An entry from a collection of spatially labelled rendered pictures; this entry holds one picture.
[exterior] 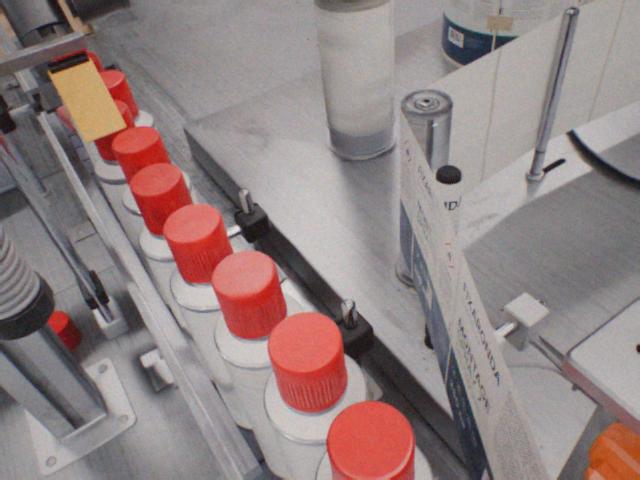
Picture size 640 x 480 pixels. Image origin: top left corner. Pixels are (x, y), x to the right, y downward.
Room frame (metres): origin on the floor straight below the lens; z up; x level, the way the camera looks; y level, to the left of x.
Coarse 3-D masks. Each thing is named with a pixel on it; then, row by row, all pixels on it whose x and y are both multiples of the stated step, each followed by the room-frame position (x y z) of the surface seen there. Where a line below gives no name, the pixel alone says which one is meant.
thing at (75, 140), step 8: (16, 40) 1.07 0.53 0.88; (32, 72) 0.91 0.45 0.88; (40, 80) 0.88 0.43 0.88; (56, 112) 0.76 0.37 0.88; (64, 128) 0.71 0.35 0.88; (72, 136) 0.68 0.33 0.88; (80, 144) 0.66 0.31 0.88; (80, 152) 0.64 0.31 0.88; (88, 160) 0.61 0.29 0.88; (88, 168) 0.59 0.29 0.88; (96, 176) 0.57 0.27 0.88; (96, 184) 0.56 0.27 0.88; (104, 192) 0.54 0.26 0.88; (112, 208) 0.50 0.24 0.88; (120, 224) 0.47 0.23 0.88; (176, 320) 0.32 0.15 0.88; (240, 432) 0.20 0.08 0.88; (248, 432) 0.20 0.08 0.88; (248, 440) 0.19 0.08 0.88; (256, 440) 0.19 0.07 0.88; (256, 448) 0.18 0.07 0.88; (256, 456) 0.18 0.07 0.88; (264, 464) 0.17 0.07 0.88; (264, 472) 0.16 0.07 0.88; (272, 472) 0.16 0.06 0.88
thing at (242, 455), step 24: (0, 24) 0.93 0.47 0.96; (24, 72) 0.73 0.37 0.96; (48, 120) 0.58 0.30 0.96; (72, 144) 0.53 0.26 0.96; (96, 192) 0.43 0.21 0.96; (120, 240) 0.35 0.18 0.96; (144, 288) 0.29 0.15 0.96; (168, 312) 0.26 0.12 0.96; (168, 336) 0.24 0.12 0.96; (192, 360) 0.22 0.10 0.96; (192, 384) 0.20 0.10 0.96; (216, 408) 0.18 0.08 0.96; (240, 456) 0.14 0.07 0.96
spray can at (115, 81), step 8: (104, 72) 0.42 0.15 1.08; (112, 72) 0.42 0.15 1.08; (120, 72) 0.42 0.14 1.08; (104, 80) 0.41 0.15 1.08; (112, 80) 0.41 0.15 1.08; (120, 80) 0.40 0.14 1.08; (112, 88) 0.40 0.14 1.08; (120, 88) 0.40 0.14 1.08; (128, 88) 0.41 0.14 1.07; (112, 96) 0.39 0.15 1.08; (120, 96) 0.40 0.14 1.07; (128, 96) 0.40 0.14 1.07; (128, 104) 0.40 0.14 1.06; (136, 112) 0.40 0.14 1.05; (144, 112) 0.42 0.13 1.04; (136, 120) 0.40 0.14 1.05; (144, 120) 0.41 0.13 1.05; (152, 120) 0.41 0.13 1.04
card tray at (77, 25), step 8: (0, 8) 1.38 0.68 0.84; (64, 8) 1.35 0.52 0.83; (0, 16) 1.35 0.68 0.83; (8, 24) 1.29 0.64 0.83; (72, 24) 1.24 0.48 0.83; (80, 24) 1.23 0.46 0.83; (88, 24) 1.20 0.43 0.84; (8, 32) 1.25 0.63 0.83; (88, 32) 1.18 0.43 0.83; (0, 40) 1.20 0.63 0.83; (0, 48) 1.16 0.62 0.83; (0, 56) 1.12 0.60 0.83
